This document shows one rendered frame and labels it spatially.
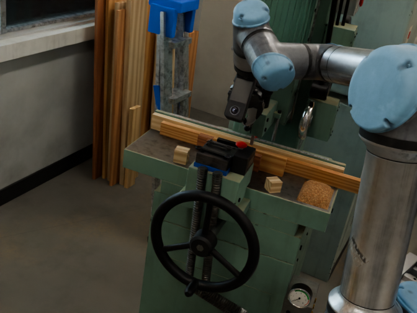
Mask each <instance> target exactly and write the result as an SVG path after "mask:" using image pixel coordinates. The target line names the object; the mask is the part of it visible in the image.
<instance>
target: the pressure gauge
mask: <svg viewBox="0 0 417 313"><path fill-rule="evenodd" d="M312 296H313V293H312V290H311V289H310V287H309V286H307V285H306V284H303V283H296V284H294V285H293V286H292V287H291V289H290V292H289V294H288V299H289V301H290V303H291V304H292V305H293V306H295V307H297V308H306V307H308V306H309V305H310V303H311V301H312ZM299 297H300V299H298V298H299ZM296 299H298V300H296ZM295 300H296V301H295Z"/></svg>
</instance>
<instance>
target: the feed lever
mask: <svg viewBox="0 0 417 313"><path fill-rule="evenodd" d="M337 4H338V0H332V2H331V10H330V17H329V22H328V29H327V34H326V41H325V43H331V37H332V33H333V26H334V19H335V15H336V8H337ZM330 87H331V83H329V82H326V81H320V80H313V83H312V86H311V89H310V95H309V96H310V97H311V98H315V99H319V100H322V101H325V100H327V97H328V94H329V91H330Z"/></svg>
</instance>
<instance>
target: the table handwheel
mask: <svg viewBox="0 0 417 313"><path fill-rule="evenodd" d="M190 201H199V202H206V203H207V206H206V211H205V219H204V224H203V228H202V229H200V230H198V231H197V232H196V233H195V235H194V236H193V238H192V239H191V240H190V242H184V243H178V244H173V245H164V244H163V240H162V236H161V227H162V223H163V220H164V218H165V216H166V214H167V213H168V212H169V211H170V210H171V209H172V208H173V207H175V206H176V205H178V204H181V203H183V202H190ZM213 206H217V207H219V208H220V209H222V210H223V211H225V212H226V213H228V214H229V215H230V216H232V218H234V219H235V221H236V222H237V223H238V225H239V226H240V227H241V229H242V231H243V233H244V235H245V237H246V240H247V243H248V259H247V262H246V264H245V266H244V268H243V269H242V271H241V272H239V271H238V270H237V269H236V268H235V267H234V266H233V265H231V264H230V263H229V262H228V261H227V260H226V259H225V258H224V257H223V256H222V255H221V254H220V253H219V252H218V251H217V250H216V249H215V247H216V245H217V235H218V233H219V232H220V231H221V229H222V227H223V226H224V224H225V222H226V220H223V219H219V218H217V225H215V226H213V225H210V221H211V216H212V210H213ZM150 234H151V242H152V246H153V249H154V251H155V253H156V256H157V257H158V259H159V261H160V262H161V264H162V265H163V266H164V268H165V269H166V270H167V271H168V272H169V273H170V274H171V275H172V276H173V277H175V278H176V279H177V280H178V281H180V282H181V283H183V284H185V285H186V286H188V284H189V283H190V282H191V281H192V280H193V279H197V280H198V281H199V283H198V285H197V289H196V290H199V291H203V292H208V293H224V292H228V291H232V290H234V289H236V288H238V287H240V286H242V285H244V283H246V282H247V281H248V280H249V279H250V278H251V277H252V275H253V274H254V272H255V271H256V268H257V266H258V263H259V256H260V247H259V240H258V236H257V233H256V231H255V228H254V226H253V225H252V223H251V221H250V220H249V219H248V217H247V216H246V214H245V213H244V212H243V211H242V210H241V209H240V208H239V207H238V206H237V205H235V204H234V203H232V202H231V201H229V200H228V199H226V198H225V197H223V196H221V195H218V194H215V193H212V192H209V191H203V190H187V191H181V192H178V193H176V194H173V195H172V196H169V197H168V198H167V199H165V200H164V201H163V202H162V203H161V204H160V205H159V206H158V208H157V210H156V211H155V213H154V215H153V218H152V221H151V230H150ZM188 248H190V249H191V250H192V252H193V253H194V254H195V255H197V256H199V257H207V256H209V255H212V256H213V257H214V258H215V259H217V260H218V261H219V262H220V263H221V264H222V265H223V266H224V267H225V268H226V269H227V270H228V271H229V272H230V273H231V274H232V275H234V276H235V277H234V278H232V279H228V280H226V281H219V282H211V281H204V280H201V279H198V278H195V277H193V276H191V275H189V274H187V273H186V272H185V271H183V270H182V269H180V267H178V266H177V265H176V264H175V262H173V261H172V259H171V258H170V256H169V255H168V253H167V252H170V251H174V250H182V249H188Z"/></svg>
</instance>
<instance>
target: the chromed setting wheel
mask: <svg viewBox="0 0 417 313"><path fill-rule="evenodd" d="M315 107H316V102H315V101H314V100H309V101H308V102H307V103H306V105H305V107H304V110H303V112H302V116H301V119H300V123H299V126H298V132H297V135H298V138H299V139H300V140H304V139H306V138H307V136H308V134H309V127H310V126H311V124H312V120H313V115H312V114H313V110H314V108H315Z"/></svg>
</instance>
